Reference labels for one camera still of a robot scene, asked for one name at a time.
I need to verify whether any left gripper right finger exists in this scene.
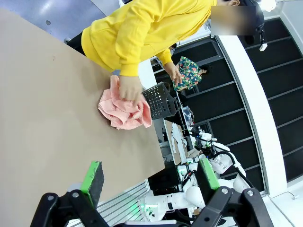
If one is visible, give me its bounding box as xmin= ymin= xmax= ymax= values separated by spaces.
xmin=193 ymin=157 xmax=274 ymax=227

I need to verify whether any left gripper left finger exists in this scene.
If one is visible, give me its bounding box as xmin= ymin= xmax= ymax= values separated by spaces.
xmin=29 ymin=160 xmax=111 ymax=227

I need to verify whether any pink terry towel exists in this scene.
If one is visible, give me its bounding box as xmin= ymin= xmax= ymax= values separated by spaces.
xmin=98 ymin=75 xmax=152 ymax=131

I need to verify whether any person's right forearm yellow sleeve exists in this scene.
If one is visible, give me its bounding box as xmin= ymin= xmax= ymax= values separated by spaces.
xmin=115 ymin=28 xmax=153 ymax=78

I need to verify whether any person's left forearm yellow sleeve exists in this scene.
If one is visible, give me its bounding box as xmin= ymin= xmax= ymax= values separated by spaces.
xmin=156 ymin=48 xmax=174 ymax=67

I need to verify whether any person's right hand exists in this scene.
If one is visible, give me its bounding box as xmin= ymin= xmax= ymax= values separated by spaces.
xmin=118 ymin=75 xmax=144 ymax=103

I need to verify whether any person's left hand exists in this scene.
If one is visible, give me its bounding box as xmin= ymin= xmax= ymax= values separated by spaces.
xmin=169 ymin=61 xmax=183 ymax=86

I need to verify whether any grey ribbed aluminium base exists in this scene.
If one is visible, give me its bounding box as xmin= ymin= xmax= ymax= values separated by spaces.
xmin=68 ymin=181 xmax=152 ymax=227

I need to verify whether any brown cardboard box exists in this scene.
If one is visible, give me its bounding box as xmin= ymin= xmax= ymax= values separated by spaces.
xmin=163 ymin=119 xmax=190 ymax=166

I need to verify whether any cluttered metal rack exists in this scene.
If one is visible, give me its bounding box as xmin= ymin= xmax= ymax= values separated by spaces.
xmin=178 ymin=93 xmax=196 ymax=130

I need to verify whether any black perforated plastic basket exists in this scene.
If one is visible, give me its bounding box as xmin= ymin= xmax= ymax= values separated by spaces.
xmin=141 ymin=81 xmax=182 ymax=120

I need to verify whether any person in floral shirt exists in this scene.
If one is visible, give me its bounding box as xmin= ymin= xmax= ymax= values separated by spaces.
xmin=172 ymin=56 xmax=210 ymax=92

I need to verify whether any white table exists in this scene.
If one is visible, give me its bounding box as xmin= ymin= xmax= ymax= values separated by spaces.
xmin=137 ymin=55 xmax=164 ymax=95

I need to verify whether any person in yellow hoodie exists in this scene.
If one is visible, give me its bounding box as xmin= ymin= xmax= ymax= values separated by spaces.
xmin=66 ymin=0 xmax=266 ymax=74

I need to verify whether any white device on black mount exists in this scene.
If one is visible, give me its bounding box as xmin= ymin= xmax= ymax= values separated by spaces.
xmin=257 ymin=26 xmax=269 ymax=52

